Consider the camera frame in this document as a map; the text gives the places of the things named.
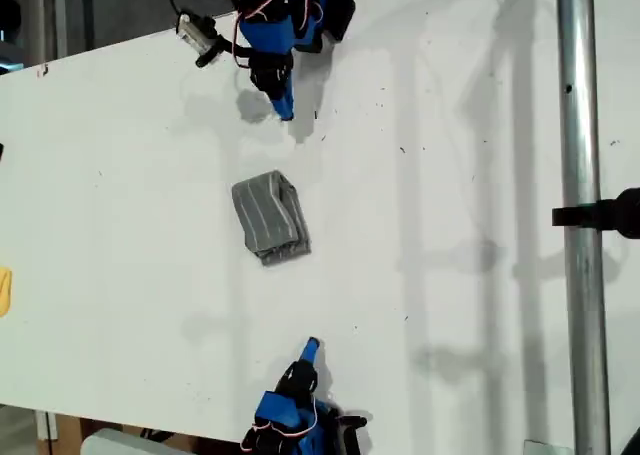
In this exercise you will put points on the grey striped towel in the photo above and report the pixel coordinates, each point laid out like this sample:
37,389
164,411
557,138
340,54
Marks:
265,215

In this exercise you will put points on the white box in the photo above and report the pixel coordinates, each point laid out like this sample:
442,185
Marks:
115,445

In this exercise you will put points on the wooden table leg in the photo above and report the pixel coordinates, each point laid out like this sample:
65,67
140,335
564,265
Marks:
65,432

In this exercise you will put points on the yellow object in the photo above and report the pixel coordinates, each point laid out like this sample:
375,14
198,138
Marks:
5,292

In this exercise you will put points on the black clamp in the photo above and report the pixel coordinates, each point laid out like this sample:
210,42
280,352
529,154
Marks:
600,215

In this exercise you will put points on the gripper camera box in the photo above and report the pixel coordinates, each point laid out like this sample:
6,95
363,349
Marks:
197,32

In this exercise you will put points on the steel post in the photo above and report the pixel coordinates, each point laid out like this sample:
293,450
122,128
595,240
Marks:
582,275

